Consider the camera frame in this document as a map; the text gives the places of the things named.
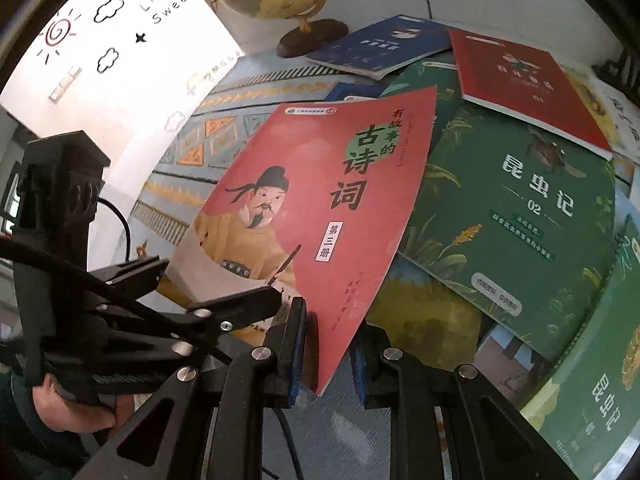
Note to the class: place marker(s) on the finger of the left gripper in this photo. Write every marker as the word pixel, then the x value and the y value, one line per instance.
pixel 204 321

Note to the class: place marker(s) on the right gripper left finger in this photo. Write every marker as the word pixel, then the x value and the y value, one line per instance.
pixel 267 376

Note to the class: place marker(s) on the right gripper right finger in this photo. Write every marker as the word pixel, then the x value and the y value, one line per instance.
pixel 388 377

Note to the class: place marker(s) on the red poetry book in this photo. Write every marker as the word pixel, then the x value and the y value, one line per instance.
pixel 315 205

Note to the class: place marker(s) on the person's left hand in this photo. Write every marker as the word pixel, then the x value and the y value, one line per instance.
pixel 61 415

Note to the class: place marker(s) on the green insect book right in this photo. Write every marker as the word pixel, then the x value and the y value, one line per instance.
pixel 590 404

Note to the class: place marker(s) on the green insect book 02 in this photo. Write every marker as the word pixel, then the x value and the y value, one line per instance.
pixel 512 218

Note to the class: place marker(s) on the red thin book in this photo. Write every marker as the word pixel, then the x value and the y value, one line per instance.
pixel 525 83

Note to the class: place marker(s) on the dark blue fairy tale book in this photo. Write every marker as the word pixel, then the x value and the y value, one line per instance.
pixel 381 48

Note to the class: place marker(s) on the yellow meadow book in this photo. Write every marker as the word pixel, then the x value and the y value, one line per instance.
pixel 616 116

